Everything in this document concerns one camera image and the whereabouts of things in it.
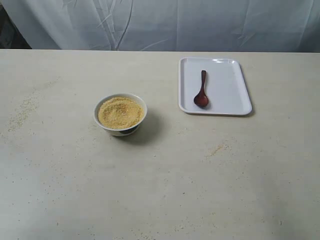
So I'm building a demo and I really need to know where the white rectangular tray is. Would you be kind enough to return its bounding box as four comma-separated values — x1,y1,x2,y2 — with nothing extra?
178,57,253,116

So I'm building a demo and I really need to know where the dark red wooden spoon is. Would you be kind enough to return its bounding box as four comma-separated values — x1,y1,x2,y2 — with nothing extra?
193,70,209,108

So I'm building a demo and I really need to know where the tan granular powder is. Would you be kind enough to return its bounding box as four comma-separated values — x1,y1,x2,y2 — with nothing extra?
97,97,145,130

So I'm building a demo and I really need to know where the white ceramic bowl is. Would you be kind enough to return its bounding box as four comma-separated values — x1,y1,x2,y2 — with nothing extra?
94,93,148,137

